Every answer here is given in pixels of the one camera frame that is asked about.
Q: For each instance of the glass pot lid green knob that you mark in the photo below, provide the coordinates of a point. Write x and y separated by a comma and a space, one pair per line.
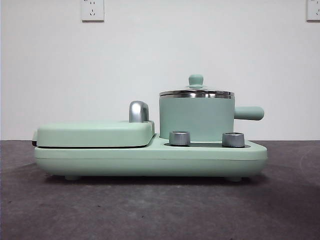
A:
196, 80

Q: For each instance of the mint green steamer pot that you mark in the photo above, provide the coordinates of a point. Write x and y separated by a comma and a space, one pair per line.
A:
196, 116

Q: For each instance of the silver control knob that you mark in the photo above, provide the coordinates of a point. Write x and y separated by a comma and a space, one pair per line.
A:
233, 139
179, 138

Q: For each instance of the mint green appliance base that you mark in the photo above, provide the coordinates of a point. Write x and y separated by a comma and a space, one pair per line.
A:
150, 160

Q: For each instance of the mint green griddle cover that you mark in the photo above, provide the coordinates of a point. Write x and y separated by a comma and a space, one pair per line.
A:
95, 133

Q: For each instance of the white wall outlet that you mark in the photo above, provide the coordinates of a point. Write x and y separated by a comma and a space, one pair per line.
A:
314, 10
93, 10

